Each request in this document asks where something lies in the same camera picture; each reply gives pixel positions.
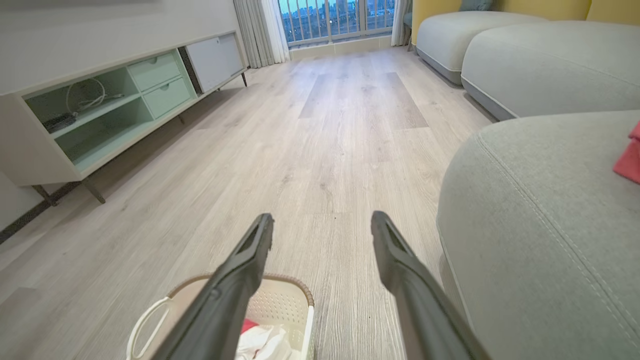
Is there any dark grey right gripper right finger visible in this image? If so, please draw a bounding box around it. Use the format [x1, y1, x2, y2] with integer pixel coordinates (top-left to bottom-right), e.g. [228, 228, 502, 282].
[371, 210, 492, 360]

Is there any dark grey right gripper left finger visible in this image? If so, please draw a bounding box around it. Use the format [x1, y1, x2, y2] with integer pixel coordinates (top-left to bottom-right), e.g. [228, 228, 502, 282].
[151, 213, 275, 360]

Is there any white cloth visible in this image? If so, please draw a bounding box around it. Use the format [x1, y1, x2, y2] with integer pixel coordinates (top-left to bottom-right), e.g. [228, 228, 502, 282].
[235, 324, 294, 360]

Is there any grey sofa seat section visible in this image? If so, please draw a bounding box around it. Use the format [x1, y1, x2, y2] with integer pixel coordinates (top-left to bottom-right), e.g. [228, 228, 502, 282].
[415, 11, 549, 86]
[436, 110, 640, 360]
[460, 20, 640, 122]

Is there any beige perforated laundry basket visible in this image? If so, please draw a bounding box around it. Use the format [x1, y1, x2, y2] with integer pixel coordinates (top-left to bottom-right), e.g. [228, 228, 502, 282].
[126, 273, 316, 360]

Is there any pale green cabinet drawer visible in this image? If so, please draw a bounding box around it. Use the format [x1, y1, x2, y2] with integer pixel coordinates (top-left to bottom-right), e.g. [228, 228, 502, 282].
[127, 51, 182, 93]
[142, 76, 192, 120]

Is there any white cabinet door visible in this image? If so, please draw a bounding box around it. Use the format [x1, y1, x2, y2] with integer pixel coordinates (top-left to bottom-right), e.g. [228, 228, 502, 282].
[185, 33, 245, 94]

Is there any black device on shelf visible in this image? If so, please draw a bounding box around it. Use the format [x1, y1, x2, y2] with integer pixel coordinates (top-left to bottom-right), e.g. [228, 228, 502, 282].
[42, 113, 77, 134]

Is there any white green TV cabinet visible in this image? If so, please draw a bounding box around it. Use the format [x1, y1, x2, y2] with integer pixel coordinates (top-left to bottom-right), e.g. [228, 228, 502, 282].
[0, 30, 250, 206]

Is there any grey white curtain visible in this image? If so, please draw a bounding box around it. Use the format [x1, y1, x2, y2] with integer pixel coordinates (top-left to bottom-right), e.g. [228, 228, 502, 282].
[233, 0, 291, 70]

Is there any balcony window with railing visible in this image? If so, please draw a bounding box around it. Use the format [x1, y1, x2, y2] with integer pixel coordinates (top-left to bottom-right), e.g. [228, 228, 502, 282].
[278, 0, 397, 47]

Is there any coiled white cable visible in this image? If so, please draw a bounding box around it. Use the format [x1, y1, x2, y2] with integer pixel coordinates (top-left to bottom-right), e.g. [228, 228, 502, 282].
[65, 77, 124, 114]

